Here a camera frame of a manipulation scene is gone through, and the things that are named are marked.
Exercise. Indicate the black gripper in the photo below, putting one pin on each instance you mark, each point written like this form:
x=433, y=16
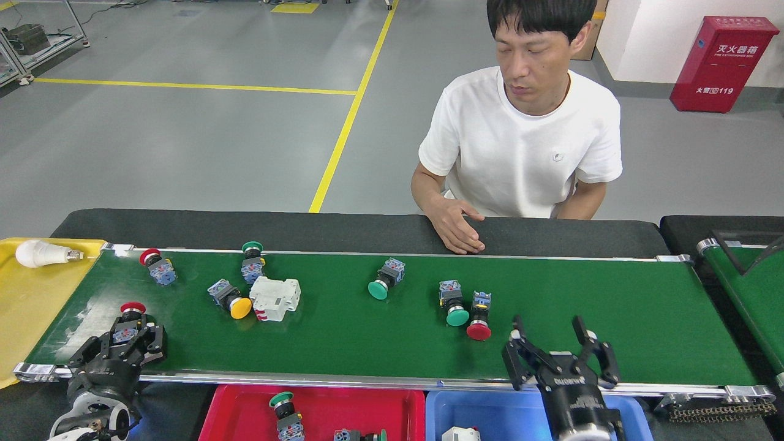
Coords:
x=104, y=378
x=576, y=398

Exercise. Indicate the red push button switch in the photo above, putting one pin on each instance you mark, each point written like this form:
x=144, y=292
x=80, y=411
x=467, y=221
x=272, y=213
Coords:
x=132, y=308
x=478, y=331
x=162, y=272

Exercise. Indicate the yellow push button switch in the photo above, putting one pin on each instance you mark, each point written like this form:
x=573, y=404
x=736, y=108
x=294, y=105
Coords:
x=240, y=307

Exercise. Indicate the white circuit breaker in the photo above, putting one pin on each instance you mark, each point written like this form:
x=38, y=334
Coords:
x=459, y=435
x=275, y=298

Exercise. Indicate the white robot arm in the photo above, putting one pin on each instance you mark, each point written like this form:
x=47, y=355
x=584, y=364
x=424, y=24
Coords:
x=92, y=416

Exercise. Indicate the person's right forearm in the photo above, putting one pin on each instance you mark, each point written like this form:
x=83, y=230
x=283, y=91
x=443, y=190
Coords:
x=424, y=187

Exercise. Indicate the person's left forearm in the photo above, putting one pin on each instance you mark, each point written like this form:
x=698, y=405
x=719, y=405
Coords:
x=585, y=199

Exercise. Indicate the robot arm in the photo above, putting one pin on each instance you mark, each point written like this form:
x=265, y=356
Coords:
x=585, y=437

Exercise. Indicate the yellow plastic tray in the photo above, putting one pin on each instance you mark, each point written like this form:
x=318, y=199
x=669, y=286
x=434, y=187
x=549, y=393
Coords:
x=30, y=312

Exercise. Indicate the long green conveyor belt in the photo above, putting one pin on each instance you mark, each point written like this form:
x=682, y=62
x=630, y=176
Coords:
x=367, y=343

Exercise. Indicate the green infeed conveyor belt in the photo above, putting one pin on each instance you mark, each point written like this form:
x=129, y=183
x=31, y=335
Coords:
x=753, y=294

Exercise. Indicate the person's right hand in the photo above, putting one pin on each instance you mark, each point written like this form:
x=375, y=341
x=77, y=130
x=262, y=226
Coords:
x=453, y=223

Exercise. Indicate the blue plastic bin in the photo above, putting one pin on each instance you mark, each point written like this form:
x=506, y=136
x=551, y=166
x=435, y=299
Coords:
x=490, y=416

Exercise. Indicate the white light bulb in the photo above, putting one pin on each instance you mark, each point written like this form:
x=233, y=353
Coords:
x=37, y=253

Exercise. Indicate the person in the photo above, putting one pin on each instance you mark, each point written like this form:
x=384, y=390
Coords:
x=527, y=147

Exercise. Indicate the red plastic bin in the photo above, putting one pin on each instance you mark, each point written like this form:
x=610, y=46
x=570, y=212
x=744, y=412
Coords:
x=343, y=407

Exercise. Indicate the metal wheeled rack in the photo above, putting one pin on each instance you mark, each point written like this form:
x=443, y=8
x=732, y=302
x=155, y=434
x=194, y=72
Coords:
x=58, y=43

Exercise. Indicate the brown cardboard box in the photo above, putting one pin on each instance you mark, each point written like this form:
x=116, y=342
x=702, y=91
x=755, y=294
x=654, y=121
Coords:
x=593, y=50

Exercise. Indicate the dark grey box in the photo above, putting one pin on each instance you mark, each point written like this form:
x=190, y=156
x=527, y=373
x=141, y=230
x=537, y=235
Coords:
x=27, y=38

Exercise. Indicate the red fire extinguisher box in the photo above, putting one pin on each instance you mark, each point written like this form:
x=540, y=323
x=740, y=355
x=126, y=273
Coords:
x=723, y=67

